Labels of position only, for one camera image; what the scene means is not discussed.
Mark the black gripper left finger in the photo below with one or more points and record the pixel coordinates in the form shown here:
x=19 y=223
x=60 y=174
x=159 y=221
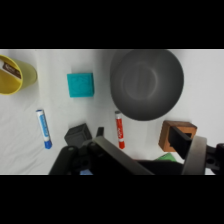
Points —
x=111 y=152

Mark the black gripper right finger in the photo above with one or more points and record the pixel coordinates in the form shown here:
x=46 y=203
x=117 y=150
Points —
x=194 y=154

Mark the teal blue cube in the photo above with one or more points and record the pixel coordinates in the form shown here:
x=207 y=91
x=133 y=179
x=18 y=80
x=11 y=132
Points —
x=80 y=85

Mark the small black cube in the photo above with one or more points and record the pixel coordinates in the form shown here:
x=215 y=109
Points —
x=77 y=134

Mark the grey bowl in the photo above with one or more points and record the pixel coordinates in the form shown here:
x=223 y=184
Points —
x=146 y=83

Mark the red marker pen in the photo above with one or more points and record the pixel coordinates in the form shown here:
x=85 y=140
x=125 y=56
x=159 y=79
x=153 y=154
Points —
x=120 y=130

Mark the green block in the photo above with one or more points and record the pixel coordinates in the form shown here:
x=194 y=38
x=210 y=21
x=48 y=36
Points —
x=165 y=157

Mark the brown wooden block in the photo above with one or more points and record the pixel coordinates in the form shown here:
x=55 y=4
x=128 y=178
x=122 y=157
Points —
x=165 y=135

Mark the blue marker pen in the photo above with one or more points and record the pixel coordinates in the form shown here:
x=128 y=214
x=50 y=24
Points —
x=44 y=128

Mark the yellow cup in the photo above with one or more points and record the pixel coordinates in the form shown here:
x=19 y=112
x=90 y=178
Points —
x=20 y=78

